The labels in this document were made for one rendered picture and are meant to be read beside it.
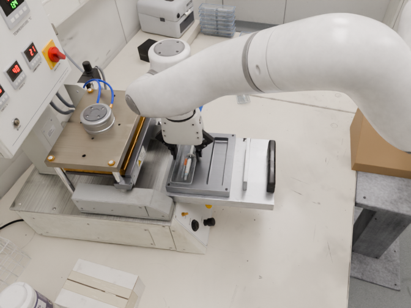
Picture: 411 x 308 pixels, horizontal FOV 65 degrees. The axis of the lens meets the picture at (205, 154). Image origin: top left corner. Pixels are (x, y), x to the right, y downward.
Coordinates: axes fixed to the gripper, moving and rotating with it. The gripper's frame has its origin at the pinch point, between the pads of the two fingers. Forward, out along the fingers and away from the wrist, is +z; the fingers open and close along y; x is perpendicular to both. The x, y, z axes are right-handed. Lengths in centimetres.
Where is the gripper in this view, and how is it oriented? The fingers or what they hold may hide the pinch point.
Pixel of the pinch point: (186, 152)
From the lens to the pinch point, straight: 86.3
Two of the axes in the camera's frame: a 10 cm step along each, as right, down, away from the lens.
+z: 0.7, 6.4, 7.6
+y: -9.9, -0.7, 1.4
